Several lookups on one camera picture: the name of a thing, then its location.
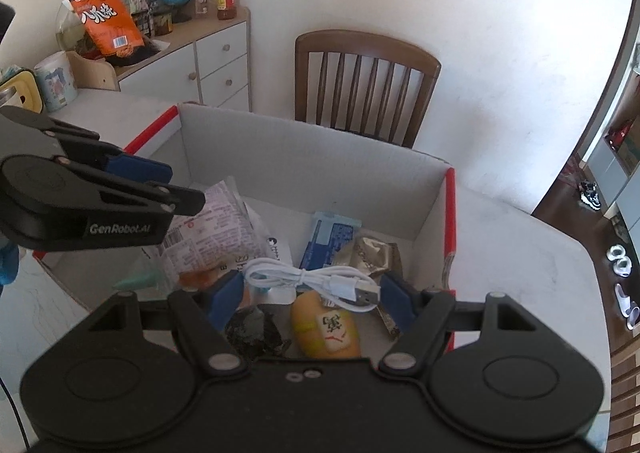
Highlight dark object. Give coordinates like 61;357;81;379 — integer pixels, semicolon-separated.
0;3;16;42

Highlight light wooden rack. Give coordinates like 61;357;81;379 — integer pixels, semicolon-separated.
66;50;122;92

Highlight black crumpled wrapper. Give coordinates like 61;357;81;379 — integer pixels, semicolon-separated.
225;308;292;356

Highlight blue snack bar packet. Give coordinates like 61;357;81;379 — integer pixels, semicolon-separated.
299;212;362;270

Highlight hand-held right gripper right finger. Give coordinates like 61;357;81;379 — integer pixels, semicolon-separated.
376;273;533;377

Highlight tissue roll pack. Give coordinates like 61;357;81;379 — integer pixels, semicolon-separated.
34;50;79;114

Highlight orange snack bag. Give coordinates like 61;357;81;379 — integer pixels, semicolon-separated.
64;0;147;58

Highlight red bag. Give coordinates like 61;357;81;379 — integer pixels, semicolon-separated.
605;120;633;146

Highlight white orange food pouch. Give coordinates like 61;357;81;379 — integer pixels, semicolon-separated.
177;203;295;291

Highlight dark printed tin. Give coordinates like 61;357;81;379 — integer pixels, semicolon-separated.
150;12;174;37

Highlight white USB cable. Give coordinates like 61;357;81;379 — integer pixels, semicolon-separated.
244;258;382;316

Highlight beige crinkled snack bag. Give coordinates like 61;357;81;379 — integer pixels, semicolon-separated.
332;235;403;339

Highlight mint green plastic handle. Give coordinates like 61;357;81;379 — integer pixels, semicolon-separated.
112;270;163;291

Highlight grey shoe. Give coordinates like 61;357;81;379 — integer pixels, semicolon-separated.
610;215;631;244

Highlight dark wooden chair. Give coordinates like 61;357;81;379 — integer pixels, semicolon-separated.
294;30;442;150

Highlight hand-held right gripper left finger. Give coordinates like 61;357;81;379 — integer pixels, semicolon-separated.
89;269;252;377

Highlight red cardboard box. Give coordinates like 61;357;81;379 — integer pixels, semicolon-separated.
32;103;458;354

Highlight pink white snack bag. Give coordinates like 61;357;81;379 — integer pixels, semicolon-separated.
160;177;273;284

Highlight grey wall cabinet unit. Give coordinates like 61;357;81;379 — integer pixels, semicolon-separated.
585;38;640;218

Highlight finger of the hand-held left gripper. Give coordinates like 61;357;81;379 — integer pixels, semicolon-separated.
0;105;174;184
75;159;207;218

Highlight black cable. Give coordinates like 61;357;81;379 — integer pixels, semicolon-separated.
0;373;27;453

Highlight white sideboard cabinet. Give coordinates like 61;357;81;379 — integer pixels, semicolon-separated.
115;7;252;111

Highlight yellow lidded box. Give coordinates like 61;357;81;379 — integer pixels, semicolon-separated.
0;67;42;120

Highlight yellow packaged bun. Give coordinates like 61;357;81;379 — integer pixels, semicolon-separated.
290;290;362;360

